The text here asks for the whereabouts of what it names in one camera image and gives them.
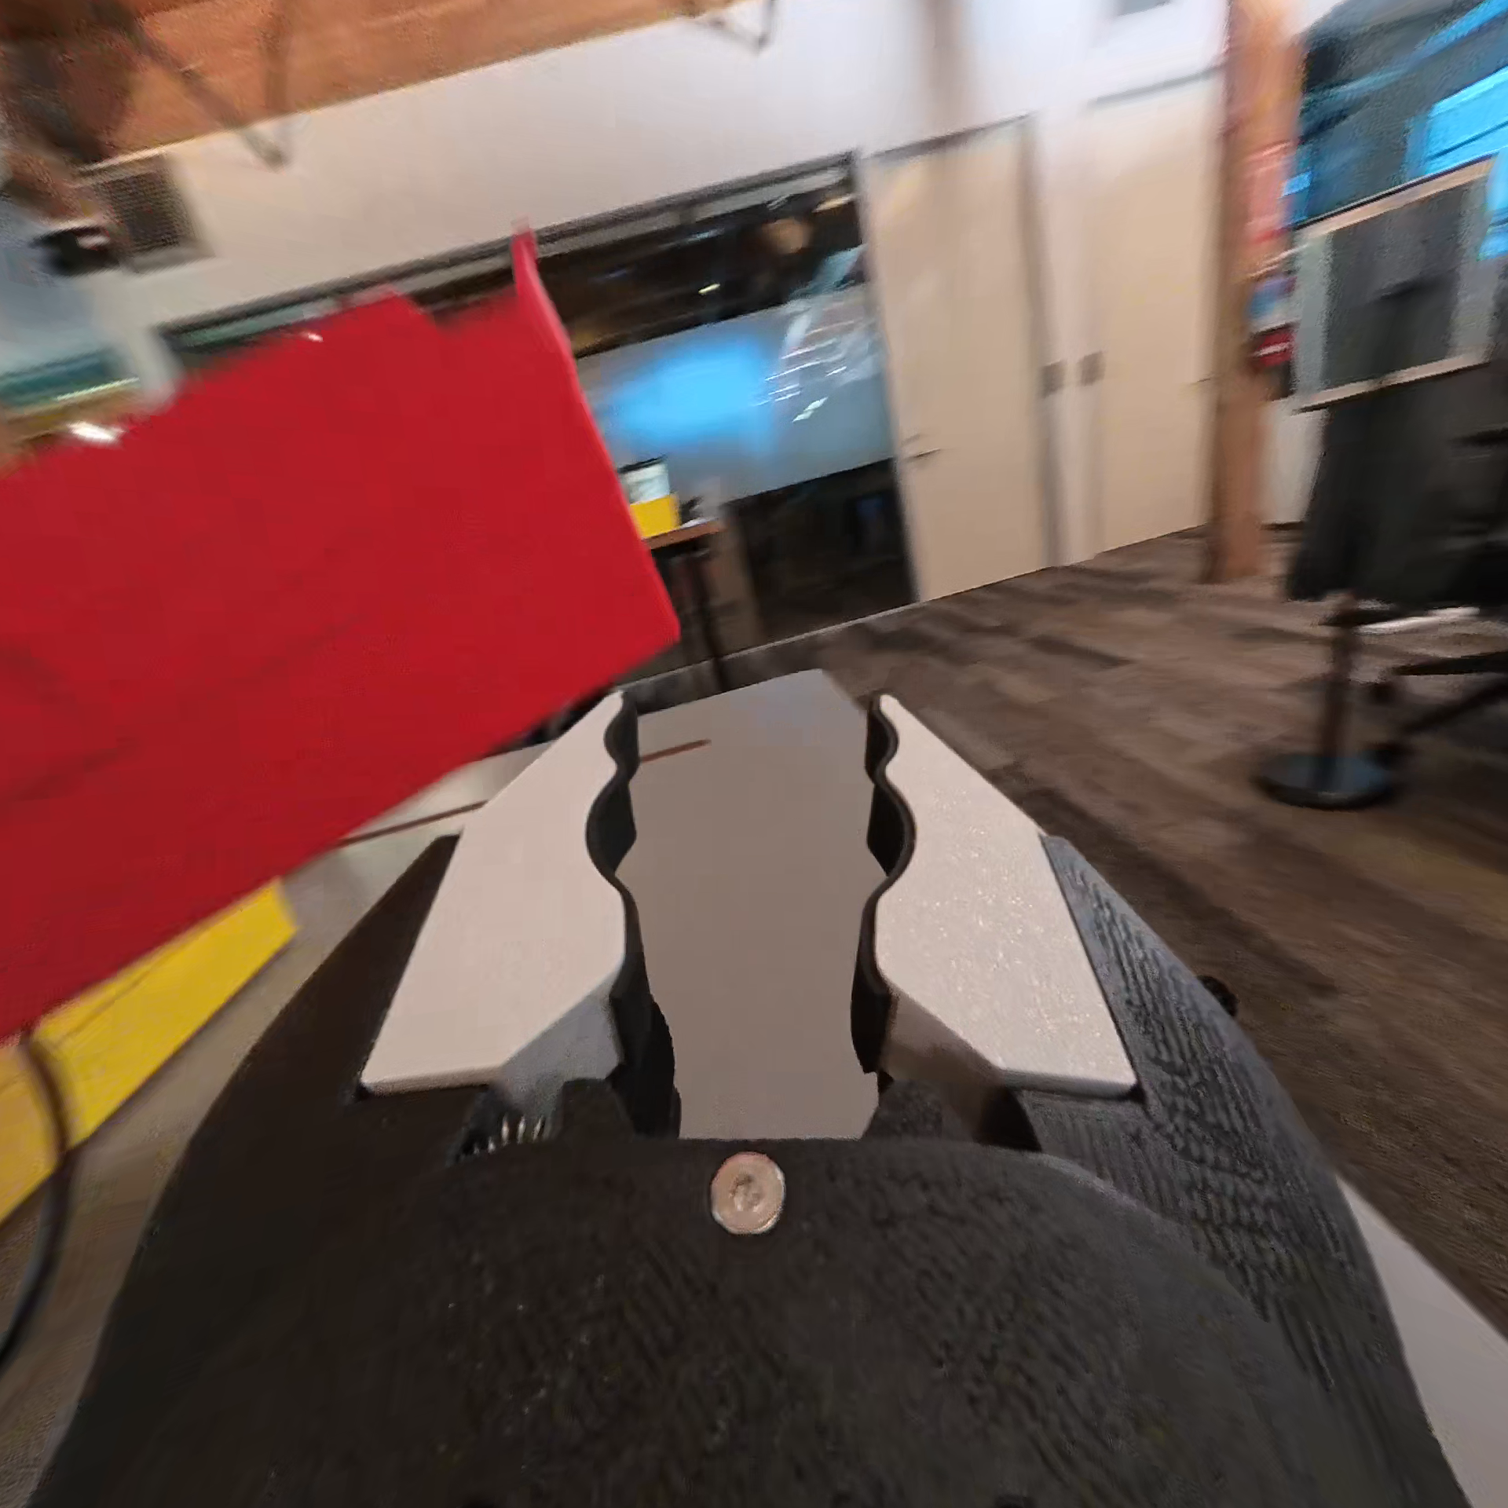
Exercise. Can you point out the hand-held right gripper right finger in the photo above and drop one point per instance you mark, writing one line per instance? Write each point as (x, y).
(990, 930)

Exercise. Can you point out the dark glass window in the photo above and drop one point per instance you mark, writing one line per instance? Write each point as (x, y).
(755, 401)

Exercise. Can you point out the yellow plastic bin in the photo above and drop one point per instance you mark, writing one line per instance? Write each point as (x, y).
(130, 1025)

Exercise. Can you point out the wall display screen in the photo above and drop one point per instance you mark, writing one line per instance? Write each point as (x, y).
(1403, 106)

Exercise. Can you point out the white double door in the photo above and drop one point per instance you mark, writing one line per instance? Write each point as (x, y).
(977, 354)

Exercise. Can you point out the wooden post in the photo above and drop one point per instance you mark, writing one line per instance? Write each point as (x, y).
(1248, 295)

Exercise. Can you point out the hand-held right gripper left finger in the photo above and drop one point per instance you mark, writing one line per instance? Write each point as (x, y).
(519, 896)

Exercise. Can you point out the framed grey board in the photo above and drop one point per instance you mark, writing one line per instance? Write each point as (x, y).
(1390, 295)

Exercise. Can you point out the red plastic bin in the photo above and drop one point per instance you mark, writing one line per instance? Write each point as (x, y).
(295, 613)

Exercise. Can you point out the wall air vent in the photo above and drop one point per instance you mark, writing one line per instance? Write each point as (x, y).
(148, 212)

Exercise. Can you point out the wooden side table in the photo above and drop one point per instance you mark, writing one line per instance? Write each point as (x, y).
(695, 566)

